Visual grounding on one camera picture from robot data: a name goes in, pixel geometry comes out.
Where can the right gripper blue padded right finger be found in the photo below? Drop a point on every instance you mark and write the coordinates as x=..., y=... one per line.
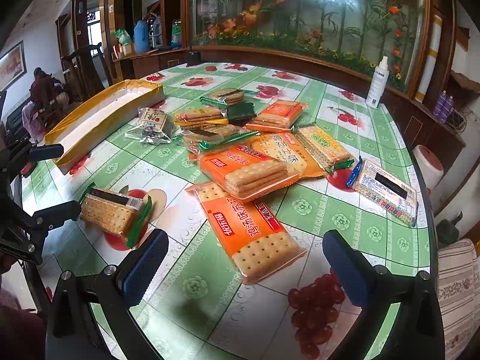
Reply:
x=354, y=272

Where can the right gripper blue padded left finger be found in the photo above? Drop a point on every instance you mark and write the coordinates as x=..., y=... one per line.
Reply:
x=139, y=267

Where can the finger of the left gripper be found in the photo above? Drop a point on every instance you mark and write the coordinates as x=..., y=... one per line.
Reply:
x=43, y=152
x=56, y=215

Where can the orange cracker pack front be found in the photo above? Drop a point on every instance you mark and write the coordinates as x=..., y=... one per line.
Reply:
x=255, y=241

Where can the orange cracker pack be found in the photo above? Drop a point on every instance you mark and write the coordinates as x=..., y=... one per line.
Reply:
x=245, y=173
x=277, y=117
x=255, y=241

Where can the yellow white storage box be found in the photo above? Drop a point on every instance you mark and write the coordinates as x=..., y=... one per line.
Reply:
x=95, y=119

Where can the Weidan green cracker pack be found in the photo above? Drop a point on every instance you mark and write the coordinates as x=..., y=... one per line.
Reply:
x=328, y=152

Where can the yellow cheese biscuit bag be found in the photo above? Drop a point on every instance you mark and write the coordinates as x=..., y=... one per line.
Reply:
x=287, y=148

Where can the dark green snack packet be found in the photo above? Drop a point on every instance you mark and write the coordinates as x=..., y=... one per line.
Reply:
x=240, y=111

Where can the seated person in red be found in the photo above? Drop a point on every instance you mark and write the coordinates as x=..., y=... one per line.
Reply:
x=47, y=105

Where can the dark wooden chair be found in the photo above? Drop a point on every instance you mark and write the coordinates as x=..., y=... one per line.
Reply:
x=85, y=77

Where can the striped cushion seat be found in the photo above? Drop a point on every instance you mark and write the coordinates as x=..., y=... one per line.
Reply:
x=458, y=294

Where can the clear silver snack packet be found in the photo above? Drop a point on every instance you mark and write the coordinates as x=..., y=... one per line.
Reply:
x=153, y=127

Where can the white red plastic stool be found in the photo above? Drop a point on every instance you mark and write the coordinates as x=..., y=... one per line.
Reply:
x=430, y=166

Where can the green snack bag on cabinet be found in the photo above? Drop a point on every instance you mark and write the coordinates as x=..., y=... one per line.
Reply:
x=123, y=37

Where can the fruit pattern tablecloth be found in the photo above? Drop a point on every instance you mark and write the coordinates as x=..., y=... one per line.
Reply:
x=198, y=305

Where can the green edged cracker pack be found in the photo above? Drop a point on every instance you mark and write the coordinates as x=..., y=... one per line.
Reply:
x=215, y=137

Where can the blue water jug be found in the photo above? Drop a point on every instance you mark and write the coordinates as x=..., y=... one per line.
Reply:
x=141, y=37

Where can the yellow edged cracker pack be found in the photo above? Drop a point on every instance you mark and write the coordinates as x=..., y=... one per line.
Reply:
x=200, y=117

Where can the small black cup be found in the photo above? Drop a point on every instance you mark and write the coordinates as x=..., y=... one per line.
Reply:
x=193, y=57

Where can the white spray bottle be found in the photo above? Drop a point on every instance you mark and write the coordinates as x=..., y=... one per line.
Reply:
x=378, y=83

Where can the purple bottles on shelf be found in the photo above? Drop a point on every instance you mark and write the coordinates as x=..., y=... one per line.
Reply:
x=443, y=107

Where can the framed wall painting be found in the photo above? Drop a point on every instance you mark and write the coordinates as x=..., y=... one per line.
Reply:
x=12, y=66

